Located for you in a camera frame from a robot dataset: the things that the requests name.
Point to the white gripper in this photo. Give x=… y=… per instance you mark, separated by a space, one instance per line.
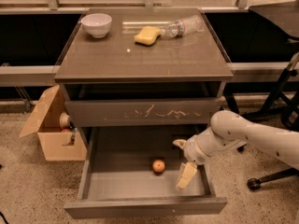
x=193 y=152

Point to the orange fruit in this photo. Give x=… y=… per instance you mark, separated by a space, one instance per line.
x=158 y=166

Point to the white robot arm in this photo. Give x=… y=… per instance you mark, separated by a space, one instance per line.
x=229 y=130

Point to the closed grey top drawer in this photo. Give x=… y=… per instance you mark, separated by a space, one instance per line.
x=141 y=112

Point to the open grey middle drawer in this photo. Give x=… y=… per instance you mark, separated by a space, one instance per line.
x=118 y=179

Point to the grey drawer cabinet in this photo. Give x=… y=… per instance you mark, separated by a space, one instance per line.
x=115 y=67

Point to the black office chair base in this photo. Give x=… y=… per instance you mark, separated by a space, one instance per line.
x=290 y=119

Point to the cardboard box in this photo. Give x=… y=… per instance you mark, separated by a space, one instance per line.
x=57 y=144

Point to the white cup in box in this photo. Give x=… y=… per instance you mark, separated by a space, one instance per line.
x=64 y=120

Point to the yellow sponge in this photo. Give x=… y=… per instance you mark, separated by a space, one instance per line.
x=147 y=35

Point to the clear plastic water bottle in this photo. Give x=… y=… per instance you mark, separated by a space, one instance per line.
x=182 y=27

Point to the white ceramic bowl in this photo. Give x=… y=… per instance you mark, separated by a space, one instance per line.
x=97 y=24

